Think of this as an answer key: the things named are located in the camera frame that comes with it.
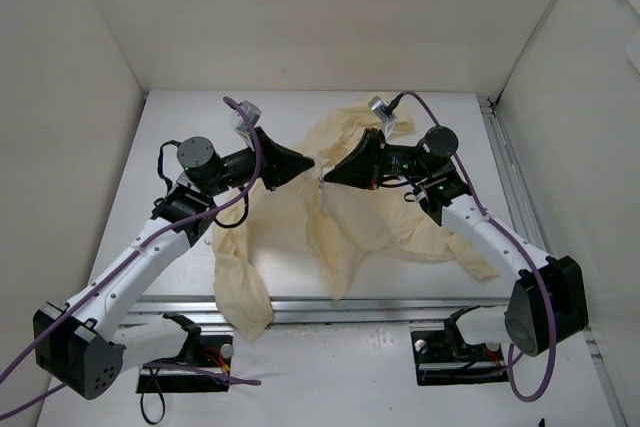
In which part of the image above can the aluminium rail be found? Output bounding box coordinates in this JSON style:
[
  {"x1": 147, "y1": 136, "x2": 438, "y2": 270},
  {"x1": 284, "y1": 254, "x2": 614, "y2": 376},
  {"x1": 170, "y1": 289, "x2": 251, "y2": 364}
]
[
  {"x1": 477, "y1": 96, "x2": 628, "y2": 426},
  {"x1": 121, "y1": 296, "x2": 508, "y2": 330}
]

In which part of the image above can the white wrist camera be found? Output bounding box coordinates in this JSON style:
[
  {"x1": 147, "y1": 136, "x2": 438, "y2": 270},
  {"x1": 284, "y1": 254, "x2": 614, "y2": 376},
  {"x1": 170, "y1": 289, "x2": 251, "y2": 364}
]
[
  {"x1": 368, "y1": 95, "x2": 401, "y2": 140},
  {"x1": 230, "y1": 101, "x2": 262, "y2": 148}
]

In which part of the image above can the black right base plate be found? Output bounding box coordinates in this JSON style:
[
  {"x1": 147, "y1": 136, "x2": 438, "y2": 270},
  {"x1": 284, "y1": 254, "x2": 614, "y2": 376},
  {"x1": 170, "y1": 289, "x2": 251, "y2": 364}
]
[{"x1": 410, "y1": 330, "x2": 509, "y2": 387}]

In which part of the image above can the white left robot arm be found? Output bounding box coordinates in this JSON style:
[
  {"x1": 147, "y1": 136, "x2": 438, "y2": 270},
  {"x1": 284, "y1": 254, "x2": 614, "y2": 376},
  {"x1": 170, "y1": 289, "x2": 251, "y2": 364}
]
[{"x1": 33, "y1": 128, "x2": 314, "y2": 400}]

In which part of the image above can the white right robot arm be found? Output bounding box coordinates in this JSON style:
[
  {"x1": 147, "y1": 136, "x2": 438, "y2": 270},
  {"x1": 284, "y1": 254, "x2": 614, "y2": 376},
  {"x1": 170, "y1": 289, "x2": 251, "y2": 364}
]
[{"x1": 324, "y1": 126, "x2": 589, "y2": 359}]

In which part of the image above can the front aluminium rail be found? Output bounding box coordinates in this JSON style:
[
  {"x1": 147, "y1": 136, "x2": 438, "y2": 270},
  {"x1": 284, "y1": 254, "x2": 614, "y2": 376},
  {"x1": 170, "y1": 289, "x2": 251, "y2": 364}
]
[{"x1": 121, "y1": 296, "x2": 508, "y2": 330}]

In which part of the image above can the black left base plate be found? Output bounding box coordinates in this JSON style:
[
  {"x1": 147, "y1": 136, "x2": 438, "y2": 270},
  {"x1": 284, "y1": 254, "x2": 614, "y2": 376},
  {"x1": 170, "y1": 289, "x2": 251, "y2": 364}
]
[{"x1": 136, "y1": 333, "x2": 234, "y2": 394}]

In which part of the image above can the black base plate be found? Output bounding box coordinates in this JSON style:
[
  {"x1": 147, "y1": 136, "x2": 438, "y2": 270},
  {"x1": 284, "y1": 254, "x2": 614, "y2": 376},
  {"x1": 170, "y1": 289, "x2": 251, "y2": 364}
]
[
  {"x1": 136, "y1": 333, "x2": 234, "y2": 394},
  {"x1": 410, "y1": 330, "x2": 509, "y2": 387}
]

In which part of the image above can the cream yellow jacket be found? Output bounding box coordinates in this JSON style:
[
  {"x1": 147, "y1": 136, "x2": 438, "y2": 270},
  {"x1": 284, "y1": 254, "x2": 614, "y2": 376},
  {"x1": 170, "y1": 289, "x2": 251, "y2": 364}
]
[{"x1": 212, "y1": 101, "x2": 498, "y2": 341}]

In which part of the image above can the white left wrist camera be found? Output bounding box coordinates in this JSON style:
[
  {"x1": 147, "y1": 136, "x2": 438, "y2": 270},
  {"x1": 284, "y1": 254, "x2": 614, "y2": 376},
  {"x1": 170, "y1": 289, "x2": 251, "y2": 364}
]
[{"x1": 230, "y1": 101, "x2": 262, "y2": 148}]

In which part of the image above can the right aluminium rail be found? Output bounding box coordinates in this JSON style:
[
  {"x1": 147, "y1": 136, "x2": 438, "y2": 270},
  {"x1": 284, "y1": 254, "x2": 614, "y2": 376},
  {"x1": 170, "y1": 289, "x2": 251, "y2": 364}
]
[{"x1": 477, "y1": 96, "x2": 628, "y2": 426}]

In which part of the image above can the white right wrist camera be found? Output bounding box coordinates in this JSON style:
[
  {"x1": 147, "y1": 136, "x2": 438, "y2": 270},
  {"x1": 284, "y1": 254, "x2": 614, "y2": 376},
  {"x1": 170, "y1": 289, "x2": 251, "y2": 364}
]
[{"x1": 368, "y1": 95, "x2": 401, "y2": 140}]

